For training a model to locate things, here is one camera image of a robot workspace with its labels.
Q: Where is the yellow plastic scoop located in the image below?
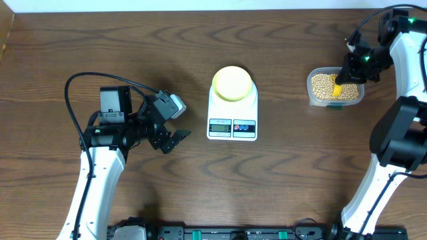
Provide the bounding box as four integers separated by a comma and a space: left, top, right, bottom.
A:
330, 75, 342, 97

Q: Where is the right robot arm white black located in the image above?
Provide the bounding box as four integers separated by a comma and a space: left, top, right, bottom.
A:
327, 4, 426, 239

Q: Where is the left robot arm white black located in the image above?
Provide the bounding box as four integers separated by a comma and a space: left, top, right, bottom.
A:
58, 86, 191, 239

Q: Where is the white digital kitchen scale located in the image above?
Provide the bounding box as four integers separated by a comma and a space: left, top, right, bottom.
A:
206, 81, 258, 141

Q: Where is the yellow plastic bowl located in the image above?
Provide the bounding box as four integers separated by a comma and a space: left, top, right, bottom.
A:
211, 66, 253, 102

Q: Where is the clear container of soybeans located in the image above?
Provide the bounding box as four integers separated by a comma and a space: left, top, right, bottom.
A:
307, 67, 364, 107

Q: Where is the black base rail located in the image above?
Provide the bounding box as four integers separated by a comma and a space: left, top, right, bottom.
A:
106, 216, 409, 240

